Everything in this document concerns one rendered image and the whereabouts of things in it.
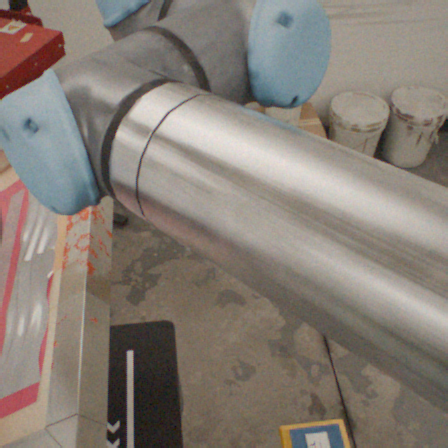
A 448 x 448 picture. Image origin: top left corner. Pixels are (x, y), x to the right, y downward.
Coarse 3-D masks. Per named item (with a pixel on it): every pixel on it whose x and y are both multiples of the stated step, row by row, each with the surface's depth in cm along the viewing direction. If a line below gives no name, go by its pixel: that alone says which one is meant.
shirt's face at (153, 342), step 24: (120, 336) 117; (144, 336) 117; (168, 336) 117; (120, 360) 113; (144, 360) 113; (168, 360) 113; (120, 384) 109; (144, 384) 109; (168, 384) 109; (120, 408) 106; (144, 408) 106; (168, 408) 106; (144, 432) 102; (168, 432) 102
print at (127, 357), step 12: (132, 360) 113; (132, 372) 111; (132, 384) 109; (132, 396) 108; (132, 408) 106; (108, 420) 104; (120, 420) 104; (132, 420) 104; (108, 432) 102; (120, 432) 102; (132, 432) 102; (108, 444) 101; (120, 444) 101; (132, 444) 101
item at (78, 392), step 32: (0, 160) 85; (96, 224) 58; (64, 256) 56; (96, 256) 56; (64, 288) 53; (96, 288) 53; (64, 320) 50; (96, 320) 51; (64, 352) 48; (96, 352) 49; (64, 384) 46; (96, 384) 47; (64, 416) 43; (96, 416) 45
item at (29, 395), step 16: (0, 288) 67; (48, 288) 61; (0, 304) 65; (48, 304) 59; (0, 320) 63; (0, 336) 61; (0, 352) 60; (32, 384) 53; (0, 400) 55; (16, 400) 53; (32, 400) 52; (0, 416) 53
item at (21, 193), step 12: (0, 192) 83; (12, 192) 81; (24, 192) 78; (0, 204) 81; (12, 204) 78; (24, 204) 76; (12, 216) 76; (24, 216) 74; (12, 228) 74; (12, 240) 72; (0, 252) 72; (12, 252) 71; (0, 264) 71; (12, 264) 69; (0, 276) 69
